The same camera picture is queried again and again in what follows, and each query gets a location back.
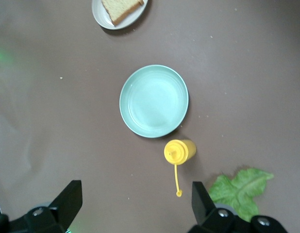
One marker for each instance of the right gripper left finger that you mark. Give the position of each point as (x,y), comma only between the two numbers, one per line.
(55,213)

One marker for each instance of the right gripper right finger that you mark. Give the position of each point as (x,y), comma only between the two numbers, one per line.
(208,218)

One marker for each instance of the yellow squeeze bottle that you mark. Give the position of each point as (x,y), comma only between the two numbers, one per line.
(181,151)

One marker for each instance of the light brown bread slice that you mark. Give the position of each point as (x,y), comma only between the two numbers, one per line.
(123,8)

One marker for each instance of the mint green plate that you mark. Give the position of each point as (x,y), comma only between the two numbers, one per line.
(153,102)

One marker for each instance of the beige plate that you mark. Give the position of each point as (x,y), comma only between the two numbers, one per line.
(101,17)

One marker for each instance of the green lettuce leaf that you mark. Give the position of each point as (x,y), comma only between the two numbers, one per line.
(242,191)

